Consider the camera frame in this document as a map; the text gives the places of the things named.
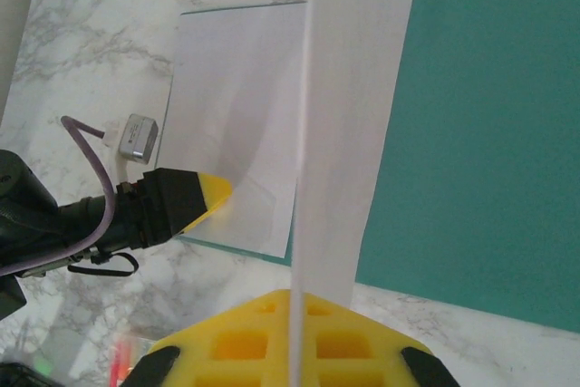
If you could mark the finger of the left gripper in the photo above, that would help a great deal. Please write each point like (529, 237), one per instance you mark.
(206, 217)
(176, 201)

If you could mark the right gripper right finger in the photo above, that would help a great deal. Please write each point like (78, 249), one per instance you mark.
(353, 346)

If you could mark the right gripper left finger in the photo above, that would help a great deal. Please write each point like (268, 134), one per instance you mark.
(235, 346)

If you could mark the green folder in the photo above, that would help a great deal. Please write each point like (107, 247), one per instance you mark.
(476, 133)

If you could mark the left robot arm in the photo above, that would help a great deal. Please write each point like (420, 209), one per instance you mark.
(18, 375)

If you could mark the pack of coloured markers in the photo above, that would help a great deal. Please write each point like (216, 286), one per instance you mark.
(122, 360)

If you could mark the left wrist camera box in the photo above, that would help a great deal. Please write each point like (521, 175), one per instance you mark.
(138, 138)

